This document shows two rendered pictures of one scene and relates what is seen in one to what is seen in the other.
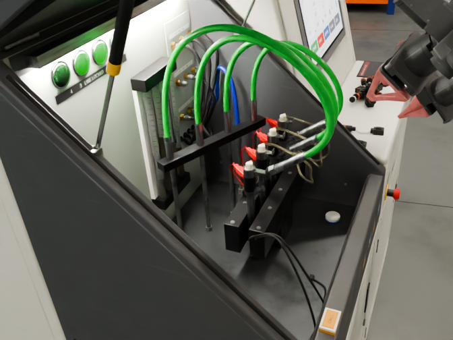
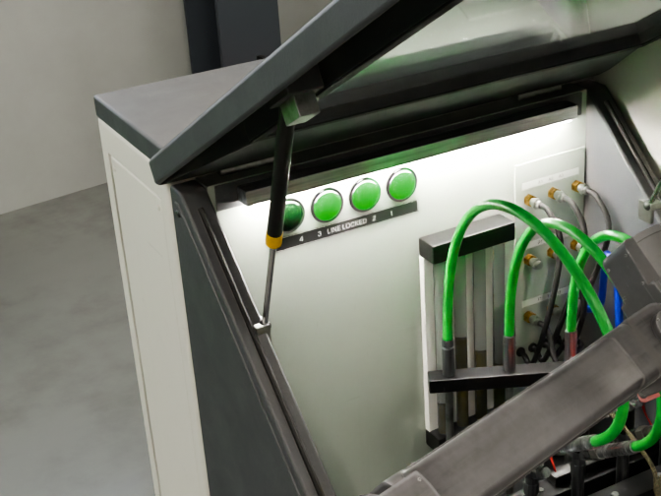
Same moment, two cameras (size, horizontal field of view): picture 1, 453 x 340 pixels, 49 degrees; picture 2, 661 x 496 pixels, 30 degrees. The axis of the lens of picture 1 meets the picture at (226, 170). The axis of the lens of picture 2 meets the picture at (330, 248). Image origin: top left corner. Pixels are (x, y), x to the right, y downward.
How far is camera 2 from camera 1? 83 cm
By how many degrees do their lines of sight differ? 33
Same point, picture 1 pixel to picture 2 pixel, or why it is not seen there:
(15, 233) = (188, 397)
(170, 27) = (528, 171)
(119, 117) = (384, 289)
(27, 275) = (194, 460)
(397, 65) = not seen: hidden behind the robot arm
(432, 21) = (630, 300)
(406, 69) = not seen: hidden behind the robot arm
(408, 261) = not seen: outside the picture
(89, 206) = (240, 392)
